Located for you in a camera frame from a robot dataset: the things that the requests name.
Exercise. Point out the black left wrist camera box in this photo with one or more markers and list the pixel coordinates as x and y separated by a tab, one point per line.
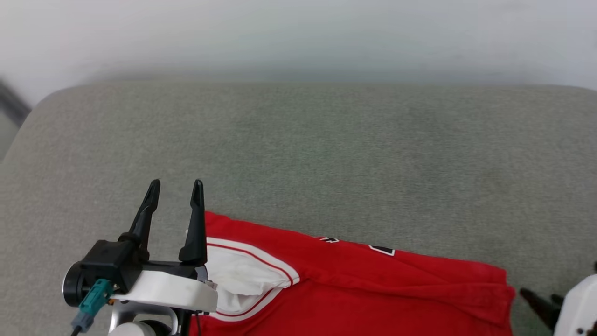
109	261

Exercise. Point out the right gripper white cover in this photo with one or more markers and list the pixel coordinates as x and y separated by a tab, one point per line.
580	308

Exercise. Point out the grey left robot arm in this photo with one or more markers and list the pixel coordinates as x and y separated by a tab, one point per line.
135	330

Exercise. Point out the red and white jersey shirt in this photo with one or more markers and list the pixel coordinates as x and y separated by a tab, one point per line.
364	289

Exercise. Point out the dark baseboard strip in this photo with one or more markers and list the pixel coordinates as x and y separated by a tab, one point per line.
11	105

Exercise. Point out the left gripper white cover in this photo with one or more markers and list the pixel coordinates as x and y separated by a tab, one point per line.
163	289

